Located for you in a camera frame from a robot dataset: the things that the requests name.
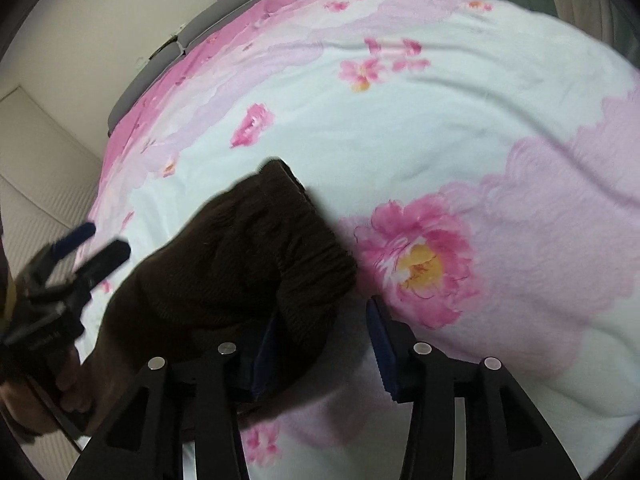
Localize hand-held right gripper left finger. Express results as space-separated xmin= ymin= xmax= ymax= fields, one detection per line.
xmin=67 ymin=310 xmax=282 ymax=480

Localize person's left hand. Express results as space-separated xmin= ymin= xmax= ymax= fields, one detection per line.
xmin=54 ymin=346 xmax=97 ymax=418

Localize grey bed headboard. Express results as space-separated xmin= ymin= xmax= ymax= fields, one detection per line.
xmin=107 ymin=0 xmax=312 ymax=137

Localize pink floral bed sheet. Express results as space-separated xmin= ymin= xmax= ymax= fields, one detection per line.
xmin=75 ymin=0 xmax=640 ymax=480

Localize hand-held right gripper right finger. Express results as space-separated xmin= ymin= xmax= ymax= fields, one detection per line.
xmin=365 ymin=297 xmax=569 ymax=480

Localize dark brown pants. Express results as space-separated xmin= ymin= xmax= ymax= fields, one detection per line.
xmin=81 ymin=158 xmax=359 ymax=433

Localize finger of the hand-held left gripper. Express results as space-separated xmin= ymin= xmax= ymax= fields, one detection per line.
xmin=47 ymin=238 xmax=132 ymax=306
xmin=30 ymin=222 xmax=97 ymax=286

